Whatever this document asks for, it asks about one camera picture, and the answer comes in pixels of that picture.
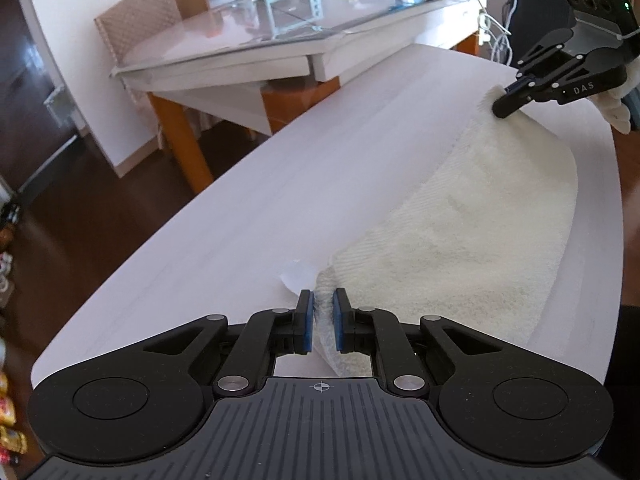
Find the white terry towel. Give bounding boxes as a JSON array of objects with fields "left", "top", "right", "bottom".
[{"left": 281, "top": 84, "right": 581, "bottom": 379}]

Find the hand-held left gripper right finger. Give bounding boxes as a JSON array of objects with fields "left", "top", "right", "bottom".
[{"left": 333, "top": 288, "right": 504, "bottom": 399}]

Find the white desk with glass top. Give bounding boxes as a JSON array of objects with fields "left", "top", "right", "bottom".
[{"left": 110, "top": 0, "right": 491, "bottom": 196}]

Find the dark wooden cabinet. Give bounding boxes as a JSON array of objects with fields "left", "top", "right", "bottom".
[{"left": 0, "top": 0, "right": 81, "bottom": 196}]

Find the beige patterned chair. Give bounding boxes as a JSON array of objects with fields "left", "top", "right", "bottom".
[{"left": 94, "top": 0, "right": 182, "bottom": 86}]

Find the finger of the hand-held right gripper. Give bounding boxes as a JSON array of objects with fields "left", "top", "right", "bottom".
[
  {"left": 492, "top": 62, "right": 586, "bottom": 121},
  {"left": 515, "top": 27, "right": 585, "bottom": 86}
]

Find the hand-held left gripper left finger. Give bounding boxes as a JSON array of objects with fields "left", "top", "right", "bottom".
[{"left": 144, "top": 289, "right": 315, "bottom": 397}]

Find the white cable bundle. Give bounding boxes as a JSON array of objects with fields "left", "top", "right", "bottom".
[{"left": 477, "top": 9, "right": 513, "bottom": 67}]

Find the person's right hand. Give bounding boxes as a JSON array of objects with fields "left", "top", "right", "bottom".
[{"left": 592, "top": 59, "right": 640, "bottom": 136}]

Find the row of colourful packets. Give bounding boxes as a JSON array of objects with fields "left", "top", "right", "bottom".
[{"left": 0, "top": 200, "right": 28, "bottom": 466}]

